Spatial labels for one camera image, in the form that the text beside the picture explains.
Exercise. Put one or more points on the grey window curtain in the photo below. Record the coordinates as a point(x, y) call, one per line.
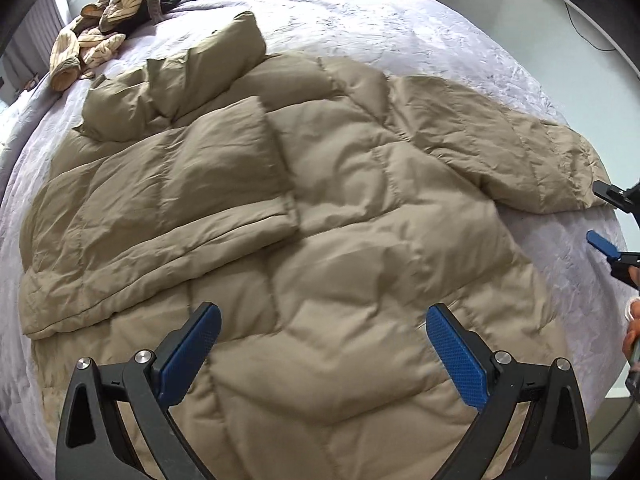
point(26, 57)

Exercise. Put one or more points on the right hand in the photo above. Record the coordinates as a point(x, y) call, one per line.
point(632, 315)

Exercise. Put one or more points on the beige striped garment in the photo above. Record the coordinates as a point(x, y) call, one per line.
point(95, 36)

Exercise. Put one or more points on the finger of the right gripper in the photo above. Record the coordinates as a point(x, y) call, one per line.
point(620, 262)
point(627, 200)

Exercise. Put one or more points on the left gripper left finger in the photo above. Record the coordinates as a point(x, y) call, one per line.
point(93, 442)

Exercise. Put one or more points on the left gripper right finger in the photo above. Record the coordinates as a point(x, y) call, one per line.
point(553, 442)

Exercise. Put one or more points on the tan puffer down jacket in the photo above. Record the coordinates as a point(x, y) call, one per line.
point(323, 206)

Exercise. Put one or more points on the lavender quilted bedspread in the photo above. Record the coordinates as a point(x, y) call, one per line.
point(399, 37)

